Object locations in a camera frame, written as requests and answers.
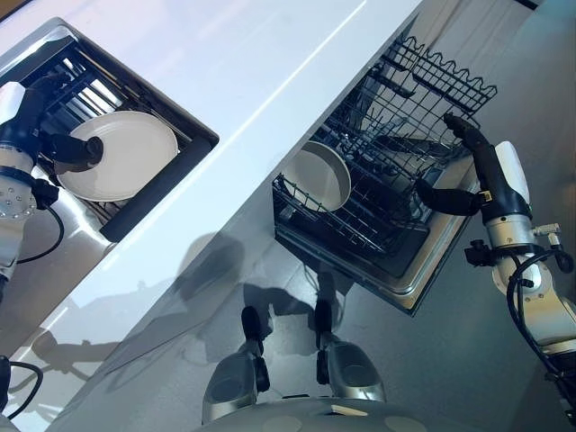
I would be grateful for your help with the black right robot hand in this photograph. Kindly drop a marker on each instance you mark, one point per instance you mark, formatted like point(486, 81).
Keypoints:
point(488, 180)

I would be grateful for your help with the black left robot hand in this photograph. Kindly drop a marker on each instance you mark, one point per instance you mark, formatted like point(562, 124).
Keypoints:
point(27, 112)

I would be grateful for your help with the large white round plate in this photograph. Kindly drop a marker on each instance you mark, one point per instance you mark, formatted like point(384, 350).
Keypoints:
point(130, 153)

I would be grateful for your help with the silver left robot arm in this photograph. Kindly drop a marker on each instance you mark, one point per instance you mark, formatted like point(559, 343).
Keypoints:
point(13, 202)

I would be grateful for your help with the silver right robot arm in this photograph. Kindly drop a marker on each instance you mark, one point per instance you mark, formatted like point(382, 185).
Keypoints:
point(508, 231)

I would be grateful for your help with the stainless dishwasher door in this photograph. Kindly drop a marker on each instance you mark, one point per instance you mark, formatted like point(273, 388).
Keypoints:
point(427, 265)

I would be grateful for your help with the black sink dish rack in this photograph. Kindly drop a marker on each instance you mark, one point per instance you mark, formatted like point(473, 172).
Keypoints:
point(85, 90)

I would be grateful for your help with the stainless steel sink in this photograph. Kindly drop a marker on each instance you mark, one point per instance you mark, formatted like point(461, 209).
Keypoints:
point(148, 189)

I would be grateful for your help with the white deep plate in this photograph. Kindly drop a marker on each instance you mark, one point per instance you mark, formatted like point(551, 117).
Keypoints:
point(315, 175)

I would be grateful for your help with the silver right robot leg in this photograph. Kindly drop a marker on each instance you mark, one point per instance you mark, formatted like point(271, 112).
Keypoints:
point(351, 369)

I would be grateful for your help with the grey robot torso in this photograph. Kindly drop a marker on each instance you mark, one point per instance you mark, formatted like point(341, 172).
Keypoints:
point(324, 416)

